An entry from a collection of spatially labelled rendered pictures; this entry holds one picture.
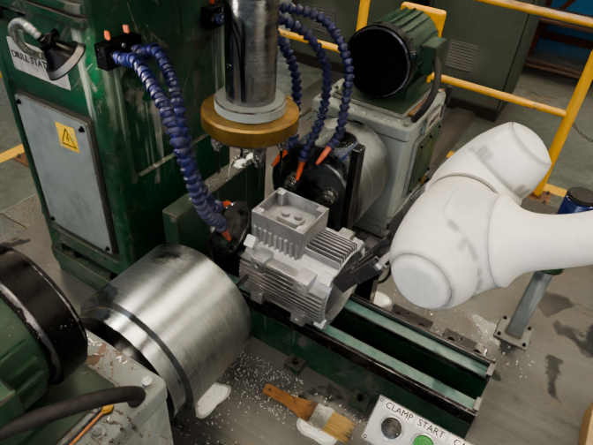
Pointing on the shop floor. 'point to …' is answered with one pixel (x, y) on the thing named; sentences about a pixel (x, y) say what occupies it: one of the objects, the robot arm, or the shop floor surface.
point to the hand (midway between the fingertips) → (349, 277)
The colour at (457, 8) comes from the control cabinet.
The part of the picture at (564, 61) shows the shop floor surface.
